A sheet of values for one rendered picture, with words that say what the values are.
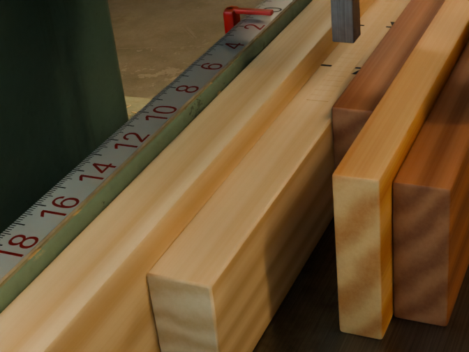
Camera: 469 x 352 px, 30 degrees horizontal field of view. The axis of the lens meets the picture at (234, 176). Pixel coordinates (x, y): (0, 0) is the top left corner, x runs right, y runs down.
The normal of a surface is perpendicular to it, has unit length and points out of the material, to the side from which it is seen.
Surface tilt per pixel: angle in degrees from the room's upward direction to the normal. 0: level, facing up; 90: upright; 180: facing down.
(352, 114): 90
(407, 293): 90
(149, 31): 1
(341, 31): 90
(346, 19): 90
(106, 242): 0
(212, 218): 0
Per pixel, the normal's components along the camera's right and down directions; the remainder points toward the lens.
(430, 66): -0.10, -0.86
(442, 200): -0.40, 0.49
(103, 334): 0.91, 0.12
